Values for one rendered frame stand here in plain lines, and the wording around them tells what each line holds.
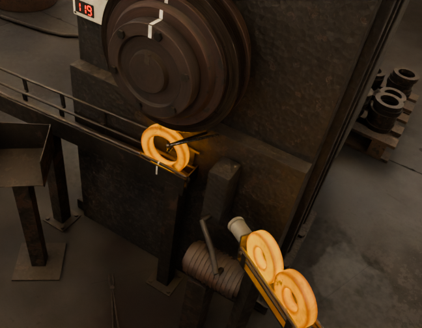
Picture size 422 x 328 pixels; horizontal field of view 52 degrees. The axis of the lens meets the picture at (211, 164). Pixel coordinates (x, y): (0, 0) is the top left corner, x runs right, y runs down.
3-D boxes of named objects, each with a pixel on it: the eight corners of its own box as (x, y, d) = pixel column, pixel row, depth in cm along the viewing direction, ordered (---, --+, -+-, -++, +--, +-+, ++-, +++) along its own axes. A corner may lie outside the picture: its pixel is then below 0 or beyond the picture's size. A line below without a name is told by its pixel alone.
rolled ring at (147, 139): (187, 142, 141) (192, 136, 143) (141, 119, 146) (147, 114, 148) (182, 181, 153) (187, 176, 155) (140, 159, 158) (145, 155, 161)
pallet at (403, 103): (230, 93, 321) (241, 38, 291) (275, 54, 376) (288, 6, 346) (386, 164, 284) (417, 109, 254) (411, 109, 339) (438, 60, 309)
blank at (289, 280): (289, 257, 119) (279, 260, 117) (323, 301, 108) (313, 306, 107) (279, 291, 128) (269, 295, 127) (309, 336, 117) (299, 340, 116)
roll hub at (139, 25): (118, 90, 134) (117, 2, 116) (195, 125, 127) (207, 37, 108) (107, 97, 131) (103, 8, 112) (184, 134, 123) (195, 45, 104)
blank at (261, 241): (259, 219, 130) (250, 222, 128) (288, 256, 119) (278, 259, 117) (252, 253, 139) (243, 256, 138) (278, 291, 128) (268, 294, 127)
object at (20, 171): (10, 243, 201) (-27, 120, 153) (68, 243, 205) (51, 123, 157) (-2, 281, 186) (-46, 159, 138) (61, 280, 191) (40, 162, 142)
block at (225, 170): (213, 200, 162) (223, 152, 146) (232, 209, 160) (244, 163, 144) (199, 217, 155) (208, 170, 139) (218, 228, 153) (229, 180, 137)
